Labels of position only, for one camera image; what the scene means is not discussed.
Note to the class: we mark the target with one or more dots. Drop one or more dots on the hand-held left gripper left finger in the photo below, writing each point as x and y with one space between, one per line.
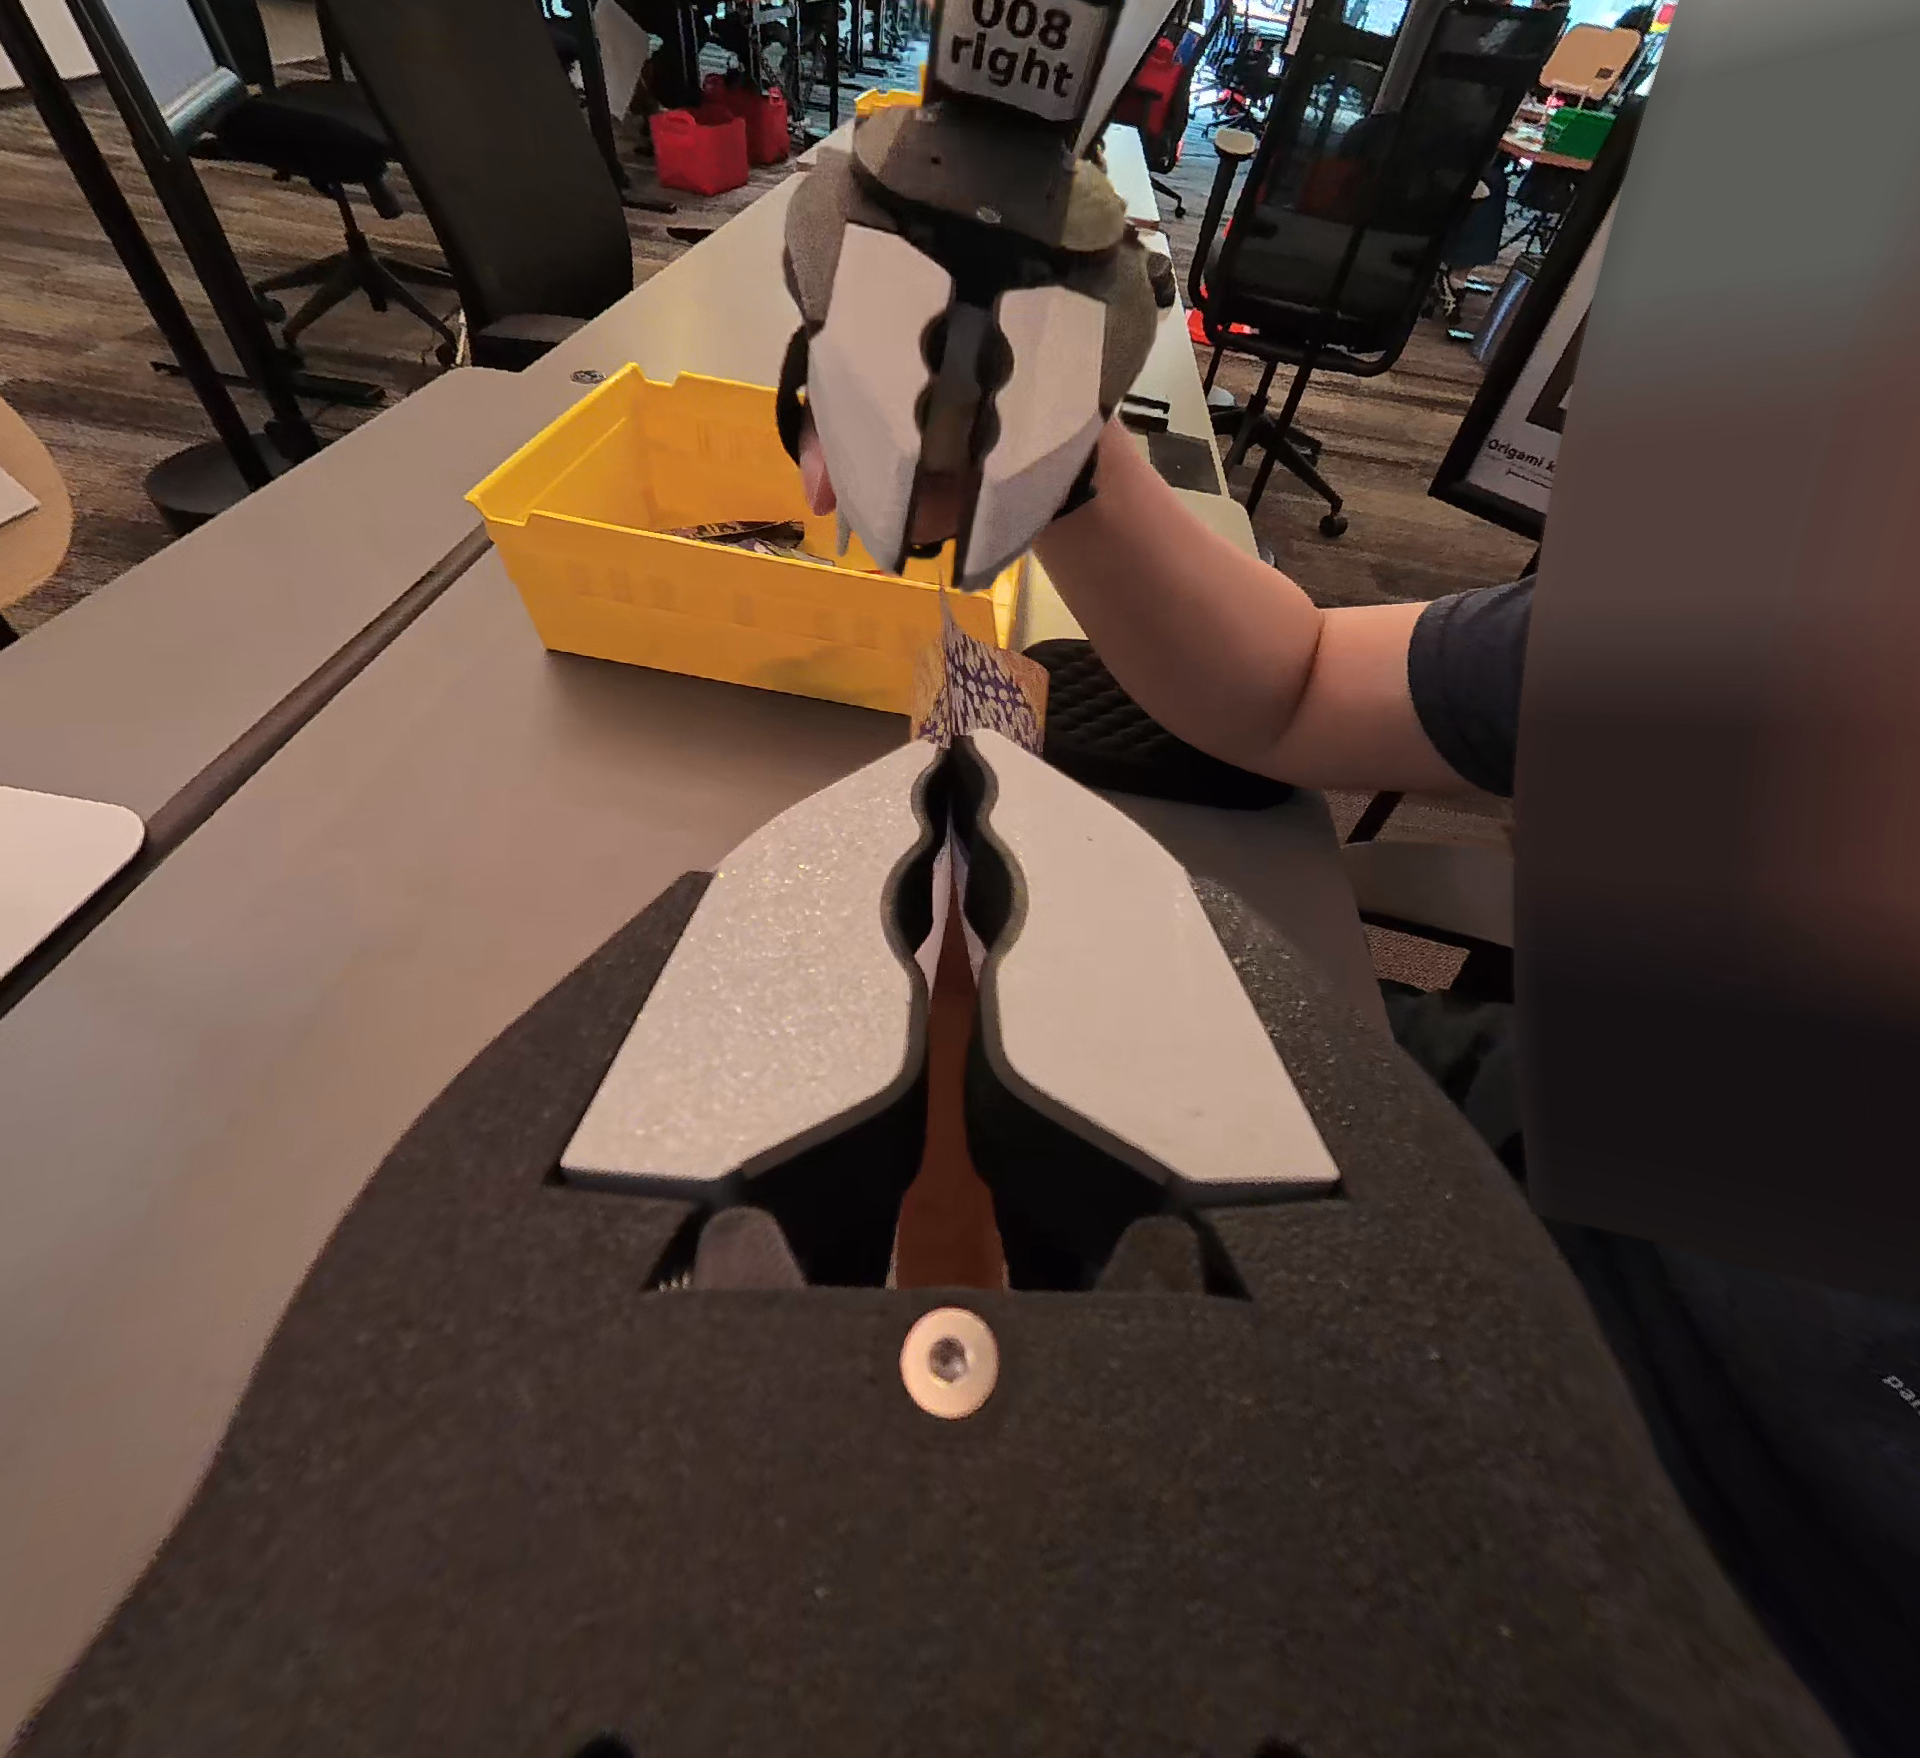
751 1022

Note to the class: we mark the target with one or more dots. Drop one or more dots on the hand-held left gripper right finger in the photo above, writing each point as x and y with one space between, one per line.
1155 1022

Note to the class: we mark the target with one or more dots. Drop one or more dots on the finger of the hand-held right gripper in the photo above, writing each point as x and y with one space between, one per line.
870 409
1058 409

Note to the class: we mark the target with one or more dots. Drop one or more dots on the patterned origami paper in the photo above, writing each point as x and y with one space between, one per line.
982 692

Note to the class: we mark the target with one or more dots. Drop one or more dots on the dark slanted board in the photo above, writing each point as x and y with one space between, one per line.
1132 32

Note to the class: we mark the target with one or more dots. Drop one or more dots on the dark patterned paper sheet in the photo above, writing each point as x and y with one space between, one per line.
735 536

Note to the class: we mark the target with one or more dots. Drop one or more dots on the yellow plastic bin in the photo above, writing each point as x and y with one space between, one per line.
885 105
631 588

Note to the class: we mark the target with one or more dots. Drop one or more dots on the red tote bag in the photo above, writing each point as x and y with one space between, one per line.
699 153
758 116

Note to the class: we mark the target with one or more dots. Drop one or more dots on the black mesh office chair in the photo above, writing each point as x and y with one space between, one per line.
1351 213

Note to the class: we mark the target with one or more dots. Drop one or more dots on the black framed marker sign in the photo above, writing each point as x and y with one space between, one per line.
1530 409

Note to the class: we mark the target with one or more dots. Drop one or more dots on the black high-back chair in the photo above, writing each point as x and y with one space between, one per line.
464 109

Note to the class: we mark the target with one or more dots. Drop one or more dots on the black swivel office chair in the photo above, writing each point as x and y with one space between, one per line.
300 139

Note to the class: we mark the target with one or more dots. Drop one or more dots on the black stand pole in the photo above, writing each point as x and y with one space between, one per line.
164 289

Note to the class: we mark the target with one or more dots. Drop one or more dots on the white metal document stand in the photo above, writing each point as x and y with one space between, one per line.
53 859

